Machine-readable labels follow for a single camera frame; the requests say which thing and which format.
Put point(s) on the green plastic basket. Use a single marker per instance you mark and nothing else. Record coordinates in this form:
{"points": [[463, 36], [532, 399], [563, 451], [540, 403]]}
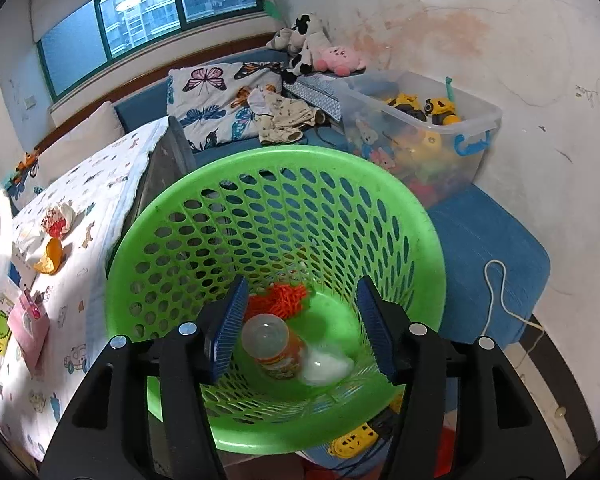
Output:
{"points": [[290, 165]]}

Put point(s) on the white pillow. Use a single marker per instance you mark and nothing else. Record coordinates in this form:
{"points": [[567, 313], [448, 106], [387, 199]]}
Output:
{"points": [[85, 135]]}

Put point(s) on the clear plastic storage box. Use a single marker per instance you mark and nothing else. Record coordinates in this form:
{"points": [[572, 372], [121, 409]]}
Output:
{"points": [[460, 155]]}

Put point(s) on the white plastic wrapper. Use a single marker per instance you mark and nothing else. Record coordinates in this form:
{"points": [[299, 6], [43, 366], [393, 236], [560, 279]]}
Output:
{"points": [[327, 367]]}

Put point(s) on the pink packet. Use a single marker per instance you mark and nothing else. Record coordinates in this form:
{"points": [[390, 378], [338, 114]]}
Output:
{"points": [[30, 332]]}

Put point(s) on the orange mesh bag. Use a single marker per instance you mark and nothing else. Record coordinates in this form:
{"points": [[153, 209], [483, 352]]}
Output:
{"points": [[282, 300]]}

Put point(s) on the black and white plush cow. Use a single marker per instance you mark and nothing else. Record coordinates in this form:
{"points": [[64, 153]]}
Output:
{"points": [[305, 40]]}

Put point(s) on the wooden window sill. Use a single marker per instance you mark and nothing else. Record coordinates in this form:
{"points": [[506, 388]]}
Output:
{"points": [[145, 76]]}

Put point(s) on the yellow toy truck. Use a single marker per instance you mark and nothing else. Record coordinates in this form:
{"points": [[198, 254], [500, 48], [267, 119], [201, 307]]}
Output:
{"points": [[442, 110], [405, 105]]}

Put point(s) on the red stained tissue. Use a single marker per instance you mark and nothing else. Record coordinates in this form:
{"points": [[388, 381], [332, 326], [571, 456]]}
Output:
{"points": [[57, 217]]}

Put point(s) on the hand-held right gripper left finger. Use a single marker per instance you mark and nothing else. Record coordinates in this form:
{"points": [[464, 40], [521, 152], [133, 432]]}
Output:
{"points": [[226, 332]]}

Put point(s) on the red plastic object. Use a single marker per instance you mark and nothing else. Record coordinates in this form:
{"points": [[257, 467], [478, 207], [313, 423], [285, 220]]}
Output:
{"points": [[445, 455]]}

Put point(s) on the pink plush toy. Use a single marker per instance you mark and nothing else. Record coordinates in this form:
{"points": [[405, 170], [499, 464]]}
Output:
{"points": [[337, 59]]}

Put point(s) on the white wall socket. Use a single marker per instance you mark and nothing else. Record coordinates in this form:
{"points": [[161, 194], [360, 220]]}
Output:
{"points": [[30, 102]]}

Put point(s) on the orange peel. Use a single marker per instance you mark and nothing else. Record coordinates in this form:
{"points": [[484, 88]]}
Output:
{"points": [[50, 257]]}

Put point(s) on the beige printed clothing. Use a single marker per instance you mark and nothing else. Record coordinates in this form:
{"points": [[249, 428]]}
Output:
{"points": [[285, 120]]}

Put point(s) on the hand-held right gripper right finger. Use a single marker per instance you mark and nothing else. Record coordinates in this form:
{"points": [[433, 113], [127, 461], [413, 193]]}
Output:
{"points": [[376, 332]]}

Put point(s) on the yellow power strip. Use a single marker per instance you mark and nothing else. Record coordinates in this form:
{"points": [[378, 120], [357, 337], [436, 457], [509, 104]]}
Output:
{"points": [[352, 442]]}

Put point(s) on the orange label plastic bottle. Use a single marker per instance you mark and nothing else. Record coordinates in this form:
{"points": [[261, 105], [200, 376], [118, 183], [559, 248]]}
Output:
{"points": [[280, 355]]}

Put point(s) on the butterfly print pillow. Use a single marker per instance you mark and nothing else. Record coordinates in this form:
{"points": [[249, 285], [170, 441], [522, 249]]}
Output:
{"points": [[210, 105]]}

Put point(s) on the green frame window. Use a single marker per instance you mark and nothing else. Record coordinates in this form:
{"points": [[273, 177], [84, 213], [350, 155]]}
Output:
{"points": [[140, 15]]}

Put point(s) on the blue white patterned cloth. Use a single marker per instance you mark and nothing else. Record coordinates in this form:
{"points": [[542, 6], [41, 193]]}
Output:
{"points": [[315, 92]]}

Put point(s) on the animal print white blanket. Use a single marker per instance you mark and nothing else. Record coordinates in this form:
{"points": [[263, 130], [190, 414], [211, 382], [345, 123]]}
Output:
{"points": [[95, 190]]}

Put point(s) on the yellow plastic toy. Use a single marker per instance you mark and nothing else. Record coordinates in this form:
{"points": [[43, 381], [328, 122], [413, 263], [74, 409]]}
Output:
{"points": [[427, 146]]}

